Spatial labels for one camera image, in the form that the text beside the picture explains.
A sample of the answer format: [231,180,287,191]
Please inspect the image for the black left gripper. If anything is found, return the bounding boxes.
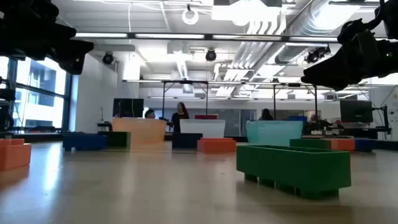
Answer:
[0,23,95,75]

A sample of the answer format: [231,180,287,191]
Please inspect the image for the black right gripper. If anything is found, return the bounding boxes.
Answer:
[300,20,398,91]

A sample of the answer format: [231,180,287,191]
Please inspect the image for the orange toy brick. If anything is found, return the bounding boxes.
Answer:
[330,138,356,152]
[197,138,237,154]
[0,138,32,172]

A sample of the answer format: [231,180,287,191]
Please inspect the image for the blue toy brick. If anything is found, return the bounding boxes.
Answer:
[172,133,203,150]
[62,133,108,152]
[354,138,377,153]

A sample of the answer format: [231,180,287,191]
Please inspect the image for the green toy brick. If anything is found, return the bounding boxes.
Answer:
[236,144,352,200]
[98,131,131,149]

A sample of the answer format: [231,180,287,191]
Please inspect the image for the black computer monitor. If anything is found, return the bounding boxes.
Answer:
[340,99,374,124]

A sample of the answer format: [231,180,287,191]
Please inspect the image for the green potted plant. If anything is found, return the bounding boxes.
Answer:
[306,115,333,135]

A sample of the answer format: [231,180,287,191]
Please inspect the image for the cluttered black desk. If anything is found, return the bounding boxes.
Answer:
[329,123,392,140]

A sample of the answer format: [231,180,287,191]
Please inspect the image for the teal translucent plastic bin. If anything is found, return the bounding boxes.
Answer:
[245,120,304,147]

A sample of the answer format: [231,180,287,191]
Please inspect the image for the black equipment on stand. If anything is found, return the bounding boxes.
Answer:
[0,77,16,131]

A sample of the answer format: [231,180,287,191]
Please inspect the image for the orange translucent plastic bin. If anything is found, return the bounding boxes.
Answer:
[111,117,168,146]

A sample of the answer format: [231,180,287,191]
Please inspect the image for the black overhead light bar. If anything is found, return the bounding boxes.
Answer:
[74,32,340,44]

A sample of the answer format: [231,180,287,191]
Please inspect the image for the clear translucent plastic bin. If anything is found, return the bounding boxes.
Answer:
[179,119,226,139]

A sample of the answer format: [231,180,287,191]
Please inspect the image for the black metal rig frame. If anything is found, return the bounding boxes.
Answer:
[161,80,209,121]
[272,82,318,122]

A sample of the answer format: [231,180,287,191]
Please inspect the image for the large window with frame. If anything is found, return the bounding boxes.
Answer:
[0,55,73,131]

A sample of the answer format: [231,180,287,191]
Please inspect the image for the silver ceiling air duct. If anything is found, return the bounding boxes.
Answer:
[275,0,361,65]

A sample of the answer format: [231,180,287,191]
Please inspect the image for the white hanging ring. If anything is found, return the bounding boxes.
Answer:
[182,7,200,26]

